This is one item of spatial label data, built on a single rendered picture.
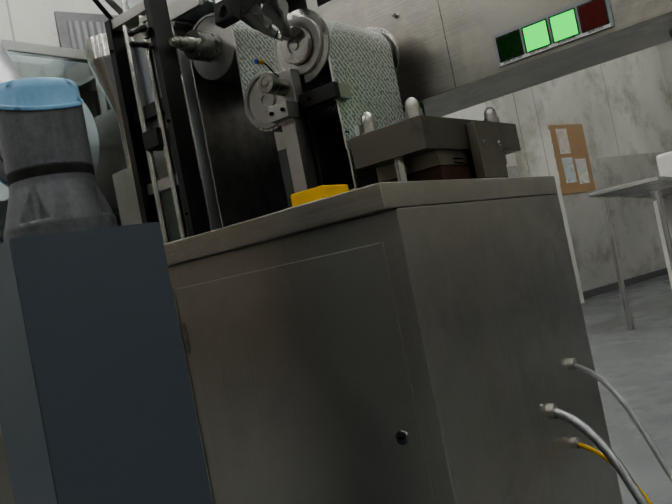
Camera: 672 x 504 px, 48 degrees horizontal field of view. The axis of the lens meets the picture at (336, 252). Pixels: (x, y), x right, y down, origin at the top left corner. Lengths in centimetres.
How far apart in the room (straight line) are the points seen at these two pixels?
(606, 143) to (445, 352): 903
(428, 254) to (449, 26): 74
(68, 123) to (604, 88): 957
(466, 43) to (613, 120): 868
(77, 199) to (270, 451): 57
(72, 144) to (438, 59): 95
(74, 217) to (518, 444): 80
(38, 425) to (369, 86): 97
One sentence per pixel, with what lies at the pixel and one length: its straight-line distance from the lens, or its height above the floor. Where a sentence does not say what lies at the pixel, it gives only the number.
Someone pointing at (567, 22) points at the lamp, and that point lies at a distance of 166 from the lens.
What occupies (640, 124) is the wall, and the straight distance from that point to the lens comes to 1094.
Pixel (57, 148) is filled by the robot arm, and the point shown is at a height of 102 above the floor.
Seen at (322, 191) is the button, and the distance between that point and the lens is 120.
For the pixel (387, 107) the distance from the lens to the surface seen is 167.
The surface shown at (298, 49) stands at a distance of 157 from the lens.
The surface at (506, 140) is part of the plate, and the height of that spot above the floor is 99.
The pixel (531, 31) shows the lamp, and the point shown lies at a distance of 168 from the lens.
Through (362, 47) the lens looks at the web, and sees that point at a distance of 166.
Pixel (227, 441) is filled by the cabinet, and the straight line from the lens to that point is 144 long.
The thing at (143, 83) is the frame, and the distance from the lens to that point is 178.
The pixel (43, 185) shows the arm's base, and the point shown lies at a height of 97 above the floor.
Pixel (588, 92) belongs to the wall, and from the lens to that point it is 1008.
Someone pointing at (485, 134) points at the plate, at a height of 99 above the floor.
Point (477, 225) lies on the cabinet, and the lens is 133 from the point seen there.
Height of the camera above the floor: 77
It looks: 2 degrees up
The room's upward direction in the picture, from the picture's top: 11 degrees counter-clockwise
